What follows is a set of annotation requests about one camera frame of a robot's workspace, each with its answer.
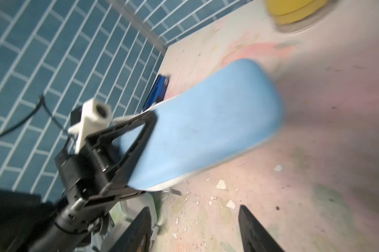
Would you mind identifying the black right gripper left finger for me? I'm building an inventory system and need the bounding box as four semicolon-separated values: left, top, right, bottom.
108;207;152;252

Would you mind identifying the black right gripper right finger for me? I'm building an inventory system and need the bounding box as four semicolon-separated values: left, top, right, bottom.
238;205;284;252

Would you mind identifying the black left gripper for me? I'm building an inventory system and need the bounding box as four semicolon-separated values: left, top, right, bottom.
55;111;157;214

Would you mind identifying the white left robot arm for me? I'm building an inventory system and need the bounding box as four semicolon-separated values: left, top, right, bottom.
0;111;157;252

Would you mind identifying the grey open umbrella case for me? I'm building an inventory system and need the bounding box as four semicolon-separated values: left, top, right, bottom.
88;193;160;252

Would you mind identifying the blue black stapler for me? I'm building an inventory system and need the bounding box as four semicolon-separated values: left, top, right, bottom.
142;75;169;112

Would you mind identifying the yellow pen cup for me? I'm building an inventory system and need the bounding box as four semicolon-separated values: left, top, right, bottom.
264;0;329;25

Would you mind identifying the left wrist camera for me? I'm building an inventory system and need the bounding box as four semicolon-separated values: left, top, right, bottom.
67;98;113;154

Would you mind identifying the aluminium corner post left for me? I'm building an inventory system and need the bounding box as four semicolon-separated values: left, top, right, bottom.
107;0;168;55

